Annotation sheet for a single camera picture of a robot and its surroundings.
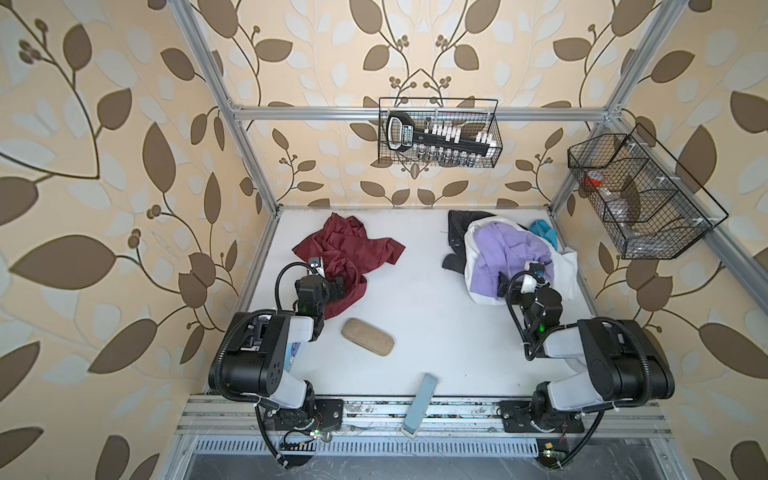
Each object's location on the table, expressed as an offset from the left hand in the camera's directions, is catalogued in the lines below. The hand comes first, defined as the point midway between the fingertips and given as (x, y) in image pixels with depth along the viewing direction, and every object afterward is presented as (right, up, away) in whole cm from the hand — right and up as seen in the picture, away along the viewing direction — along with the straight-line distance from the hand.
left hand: (324, 274), depth 94 cm
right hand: (+60, -1, -3) cm, 60 cm away
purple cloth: (+55, +8, -5) cm, 56 cm away
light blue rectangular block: (+29, -32, -17) cm, 47 cm away
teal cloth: (+78, +16, +18) cm, 81 cm away
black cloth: (+47, +18, +20) cm, 54 cm away
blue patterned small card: (-7, -21, -12) cm, 25 cm away
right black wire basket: (+86, +20, -21) cm, 90 cm away
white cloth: (+78, +4, +2) cm, 78 cm away
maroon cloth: (+5, +8, +8) cm, 12 cm away
